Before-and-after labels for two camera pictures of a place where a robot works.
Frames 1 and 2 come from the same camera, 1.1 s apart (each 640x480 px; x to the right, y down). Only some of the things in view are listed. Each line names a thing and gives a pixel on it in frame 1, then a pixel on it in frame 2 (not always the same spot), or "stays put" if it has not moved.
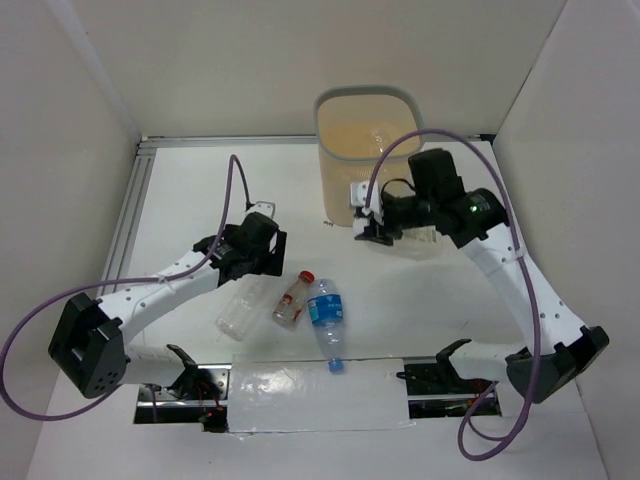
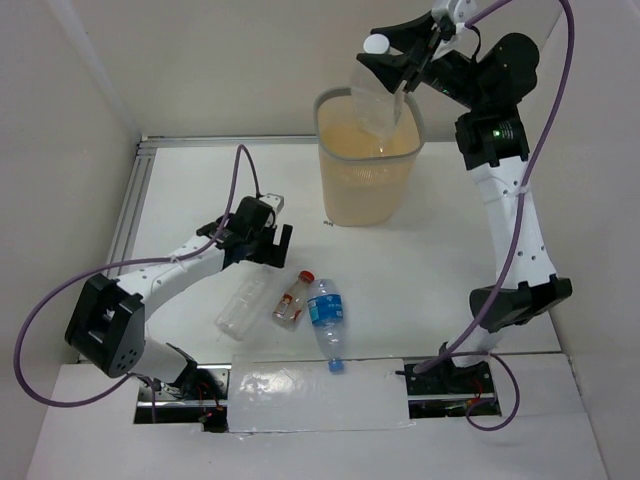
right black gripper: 383,235 to 407,37
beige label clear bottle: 424,234 to 377,107
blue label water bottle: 327,308 stays put
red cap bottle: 289,304 stays put
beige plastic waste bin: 354,127 stays put
